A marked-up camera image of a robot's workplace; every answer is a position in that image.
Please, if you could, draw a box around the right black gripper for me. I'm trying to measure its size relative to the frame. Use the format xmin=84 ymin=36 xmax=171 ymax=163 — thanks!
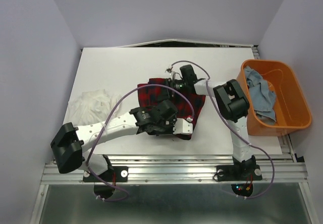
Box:
xmin=156 ymin=77 xmax=188 ymax=101

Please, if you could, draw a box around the red black plaid skirt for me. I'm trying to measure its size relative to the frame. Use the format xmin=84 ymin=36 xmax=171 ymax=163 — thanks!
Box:
xmin=130 ymin=78 xmax=205 ymax=140

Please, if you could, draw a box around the white skirt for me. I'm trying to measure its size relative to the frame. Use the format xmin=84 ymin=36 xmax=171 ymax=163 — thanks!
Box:
xmin=64 ymin=89 xmax=122 ymax=126

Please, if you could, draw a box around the light blue skirt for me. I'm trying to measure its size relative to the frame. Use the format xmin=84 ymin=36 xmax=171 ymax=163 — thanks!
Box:
xmin=244 ymin=66 xmax=276 ymax=125

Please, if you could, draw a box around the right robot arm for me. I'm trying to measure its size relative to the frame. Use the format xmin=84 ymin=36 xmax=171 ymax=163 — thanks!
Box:
xmin=156 ymin=65 xmax=255 ymax=179

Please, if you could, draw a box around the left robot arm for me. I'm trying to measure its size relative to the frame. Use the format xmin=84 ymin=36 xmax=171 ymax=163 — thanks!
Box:
xmin=50 ymin=100 xmax=178 ymax=181

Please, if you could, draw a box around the orange plastic basket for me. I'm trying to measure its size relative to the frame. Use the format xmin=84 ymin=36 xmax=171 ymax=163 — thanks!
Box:
xmin=237 ymin=60 xmax=312 ymax=136

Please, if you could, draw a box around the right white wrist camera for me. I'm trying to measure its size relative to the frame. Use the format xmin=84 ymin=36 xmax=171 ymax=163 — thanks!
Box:
xmin=165 ymin=66 xmax=176 ymax=79

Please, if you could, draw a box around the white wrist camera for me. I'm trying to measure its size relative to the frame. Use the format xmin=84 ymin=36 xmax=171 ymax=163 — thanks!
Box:
xmin=165 ymin=66 xmax=176 ymax=79
xmin=173 ymin=117 xmax=193 ymax=135

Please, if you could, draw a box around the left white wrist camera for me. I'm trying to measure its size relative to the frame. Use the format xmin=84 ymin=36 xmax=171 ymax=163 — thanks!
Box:
xmin=173 ymin=117 xmax=193 ymax=135

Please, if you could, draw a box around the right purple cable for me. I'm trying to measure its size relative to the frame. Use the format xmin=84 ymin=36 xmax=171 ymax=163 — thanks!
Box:
xmin=170 ymin=60 xmax=276 ymax=200

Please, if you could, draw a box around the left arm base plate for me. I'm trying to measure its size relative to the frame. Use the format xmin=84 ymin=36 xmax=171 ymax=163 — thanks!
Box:
xmin=83 ymin=166 xmax=128 ymax=183

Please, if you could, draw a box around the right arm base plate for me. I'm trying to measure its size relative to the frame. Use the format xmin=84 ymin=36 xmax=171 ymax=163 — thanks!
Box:
xmin=213 ymin=165 xmax=262 ymax=182

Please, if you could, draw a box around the aluminium frame rail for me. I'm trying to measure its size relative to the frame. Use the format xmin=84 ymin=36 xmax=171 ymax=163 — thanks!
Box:
xmin=40 ymin=154 xmax=310 ymax=185

